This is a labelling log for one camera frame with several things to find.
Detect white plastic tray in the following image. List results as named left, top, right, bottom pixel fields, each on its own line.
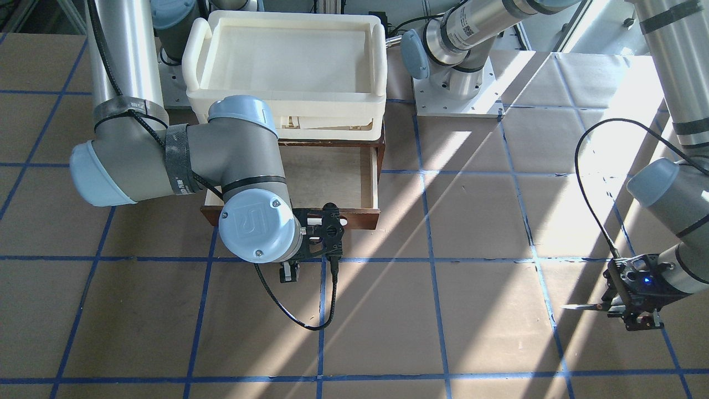
left=182, top=11, right=387, bottom=141

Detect wooden drawer with white handle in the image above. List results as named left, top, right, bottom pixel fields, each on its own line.
left=201, top=143, right=382, bottom=231

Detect grey orange scissors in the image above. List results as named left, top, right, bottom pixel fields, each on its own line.
left=562, top=303, right=612, bottom=311

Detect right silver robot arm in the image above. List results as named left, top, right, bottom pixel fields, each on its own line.
left=69, top=1, right=305, bottom=282

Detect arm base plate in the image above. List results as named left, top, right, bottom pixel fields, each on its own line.
left=412, top=60, right=506, bottom=119

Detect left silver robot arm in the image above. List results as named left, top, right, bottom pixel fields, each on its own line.
left=400, top=1, right=707, bottom=298

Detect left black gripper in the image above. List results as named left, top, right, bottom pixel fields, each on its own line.
left=648, top=266, right=679, bottom=305

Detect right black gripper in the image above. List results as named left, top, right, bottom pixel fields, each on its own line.
left=280, top=259, right=300, bottom=283

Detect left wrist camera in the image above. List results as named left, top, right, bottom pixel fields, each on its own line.
left=601, top=253, right=673, bottom=331

